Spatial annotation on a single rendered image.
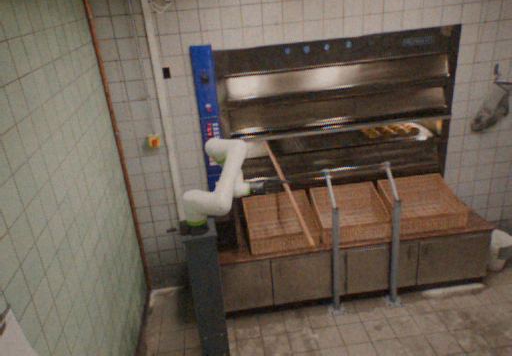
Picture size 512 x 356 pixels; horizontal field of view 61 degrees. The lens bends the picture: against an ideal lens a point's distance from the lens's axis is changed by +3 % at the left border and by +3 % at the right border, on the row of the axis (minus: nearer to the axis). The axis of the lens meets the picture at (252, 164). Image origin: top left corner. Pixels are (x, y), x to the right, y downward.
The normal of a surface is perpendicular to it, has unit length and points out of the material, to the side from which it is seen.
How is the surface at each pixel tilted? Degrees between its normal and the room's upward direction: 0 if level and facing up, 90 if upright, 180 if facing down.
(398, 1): 90
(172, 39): 90
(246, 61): 90
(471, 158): 90
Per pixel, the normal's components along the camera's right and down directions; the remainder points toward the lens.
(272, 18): 0.12, 0.39
